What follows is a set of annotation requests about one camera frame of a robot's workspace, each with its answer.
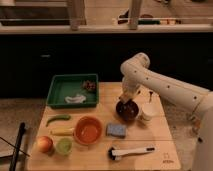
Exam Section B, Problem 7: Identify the green chili pepper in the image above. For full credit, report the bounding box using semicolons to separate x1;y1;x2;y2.
46;114;71;127

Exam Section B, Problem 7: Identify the red yellow apple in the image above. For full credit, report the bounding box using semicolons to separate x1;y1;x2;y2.
37;136;53;153

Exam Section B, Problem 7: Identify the small dark screwdriver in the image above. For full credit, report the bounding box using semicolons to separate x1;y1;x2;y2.
149;91;154;103

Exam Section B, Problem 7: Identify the white crumpled cloth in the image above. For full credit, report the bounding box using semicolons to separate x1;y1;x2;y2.
65;95;86;104

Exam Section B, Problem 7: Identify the green plastic tray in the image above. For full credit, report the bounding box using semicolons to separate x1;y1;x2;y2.
46;74;99;109

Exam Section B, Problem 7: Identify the orange bowl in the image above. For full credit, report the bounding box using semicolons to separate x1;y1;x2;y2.
74;116;103;145

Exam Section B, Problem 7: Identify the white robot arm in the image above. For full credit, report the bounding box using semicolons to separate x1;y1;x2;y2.
120;53;213;171

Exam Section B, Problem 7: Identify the blue sponge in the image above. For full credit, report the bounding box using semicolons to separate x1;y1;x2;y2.
106;123;126;138

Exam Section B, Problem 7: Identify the green small cup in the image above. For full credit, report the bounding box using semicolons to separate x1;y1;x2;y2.
55;138;72;155

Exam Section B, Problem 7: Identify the dark red bowl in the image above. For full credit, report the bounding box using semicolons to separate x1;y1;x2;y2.
116;100;139;122

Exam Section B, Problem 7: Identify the brown pine cone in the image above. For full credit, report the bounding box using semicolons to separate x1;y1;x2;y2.
82;80;96;92

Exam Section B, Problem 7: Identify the yellow corn cob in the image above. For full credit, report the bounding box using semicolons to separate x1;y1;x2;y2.
50;128;74;136

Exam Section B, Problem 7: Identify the white cup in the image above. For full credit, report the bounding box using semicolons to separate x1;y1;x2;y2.
141;103;158;122

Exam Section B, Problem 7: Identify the black tripod leg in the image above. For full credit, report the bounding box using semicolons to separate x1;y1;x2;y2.
9;122;25;171

